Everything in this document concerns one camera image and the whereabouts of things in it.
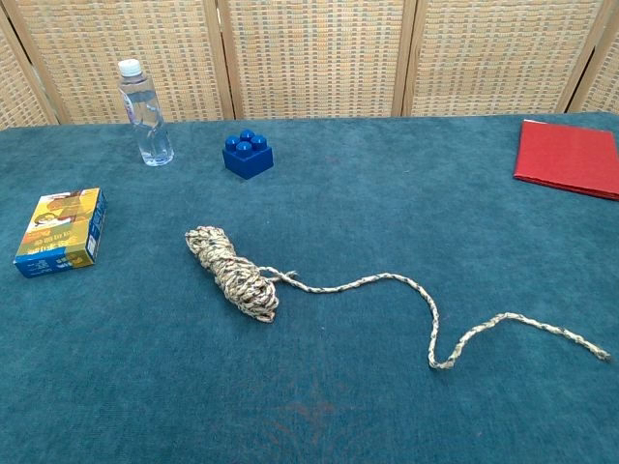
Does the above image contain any beige braided rope bundle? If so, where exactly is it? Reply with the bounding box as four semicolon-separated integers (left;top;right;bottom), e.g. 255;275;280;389
184;224;612;372

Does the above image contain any blue toy building block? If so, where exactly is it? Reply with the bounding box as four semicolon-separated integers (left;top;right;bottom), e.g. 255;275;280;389
221;129;275;181

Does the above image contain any woven bamboo folding screen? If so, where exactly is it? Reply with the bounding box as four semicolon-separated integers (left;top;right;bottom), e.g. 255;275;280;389
0;0;619;131

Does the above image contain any clear plastic water bottle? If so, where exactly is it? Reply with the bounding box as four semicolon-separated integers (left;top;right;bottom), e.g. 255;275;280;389
117;58;175;168

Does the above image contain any colourful printed carton box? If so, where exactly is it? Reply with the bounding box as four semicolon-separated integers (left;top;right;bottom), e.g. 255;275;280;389
13;187;108;279

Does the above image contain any red notebook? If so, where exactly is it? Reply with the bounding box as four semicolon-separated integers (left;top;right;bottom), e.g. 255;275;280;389
513;119;619;202

